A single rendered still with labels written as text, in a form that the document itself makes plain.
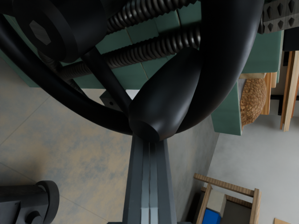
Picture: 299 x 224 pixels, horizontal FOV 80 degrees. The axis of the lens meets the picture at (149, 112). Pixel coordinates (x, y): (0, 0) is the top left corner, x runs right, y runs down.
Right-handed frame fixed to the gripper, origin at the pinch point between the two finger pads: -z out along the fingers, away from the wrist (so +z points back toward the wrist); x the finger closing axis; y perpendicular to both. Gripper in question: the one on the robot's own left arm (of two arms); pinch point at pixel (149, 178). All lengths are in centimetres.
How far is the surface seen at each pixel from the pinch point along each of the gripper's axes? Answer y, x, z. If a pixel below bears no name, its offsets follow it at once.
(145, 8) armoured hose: 4.5, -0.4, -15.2
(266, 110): -24, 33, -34
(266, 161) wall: -253, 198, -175
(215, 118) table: -18.8, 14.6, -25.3
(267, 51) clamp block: 1.5, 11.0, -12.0
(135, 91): -21.0, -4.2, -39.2
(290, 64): -89, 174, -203
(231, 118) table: -17.4, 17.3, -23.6
